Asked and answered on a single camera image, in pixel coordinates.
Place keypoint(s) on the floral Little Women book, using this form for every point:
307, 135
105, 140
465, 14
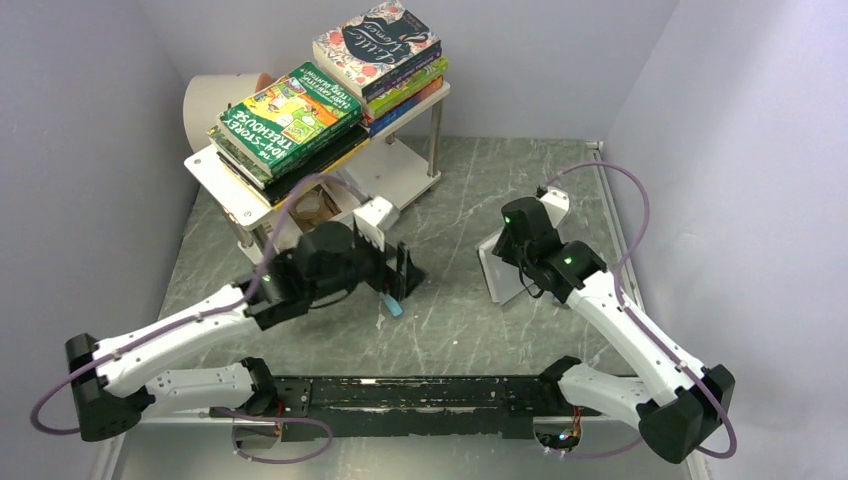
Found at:
373, 47

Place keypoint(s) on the purple treehouse book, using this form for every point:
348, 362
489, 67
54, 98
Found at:
411, 69

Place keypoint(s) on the green 104-storey treehouse book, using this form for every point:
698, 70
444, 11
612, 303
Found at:
278, 127

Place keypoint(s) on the white tape roll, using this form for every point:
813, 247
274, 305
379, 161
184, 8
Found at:
206, 96

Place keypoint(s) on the black Moon and Sixpence book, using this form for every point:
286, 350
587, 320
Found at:
318, 162

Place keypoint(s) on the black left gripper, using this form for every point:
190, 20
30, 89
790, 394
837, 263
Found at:
400, 282

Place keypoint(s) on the dark green garden book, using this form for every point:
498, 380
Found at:
238, 161

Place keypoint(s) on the light blue glue stick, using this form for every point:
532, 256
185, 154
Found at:
392, 305

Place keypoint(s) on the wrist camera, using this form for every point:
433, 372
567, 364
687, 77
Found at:
556, 203
373, 218

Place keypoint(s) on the grey laptop box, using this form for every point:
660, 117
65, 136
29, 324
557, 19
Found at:
501, 279

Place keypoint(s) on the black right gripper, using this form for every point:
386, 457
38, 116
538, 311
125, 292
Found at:
503, 248

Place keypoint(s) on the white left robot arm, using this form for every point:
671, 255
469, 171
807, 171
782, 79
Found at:
125, 379

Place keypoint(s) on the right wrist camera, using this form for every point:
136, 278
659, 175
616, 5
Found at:
556, 203

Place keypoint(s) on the blue orange book in stack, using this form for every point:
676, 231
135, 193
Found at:
394, 114

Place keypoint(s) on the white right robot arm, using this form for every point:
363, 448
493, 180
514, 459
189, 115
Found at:
674, 400

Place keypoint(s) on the white two-tier shelf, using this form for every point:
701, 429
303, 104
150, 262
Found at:
386, 167

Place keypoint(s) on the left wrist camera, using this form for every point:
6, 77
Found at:
373, 218

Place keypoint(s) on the white magazine with photo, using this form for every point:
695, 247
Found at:
323, 202

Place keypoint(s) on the green treehouse book in stack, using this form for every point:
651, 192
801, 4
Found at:
419, 85

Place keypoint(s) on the yellow Little Prince book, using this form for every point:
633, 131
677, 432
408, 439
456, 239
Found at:
335, 168

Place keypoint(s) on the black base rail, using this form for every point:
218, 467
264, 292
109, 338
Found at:
511, 406

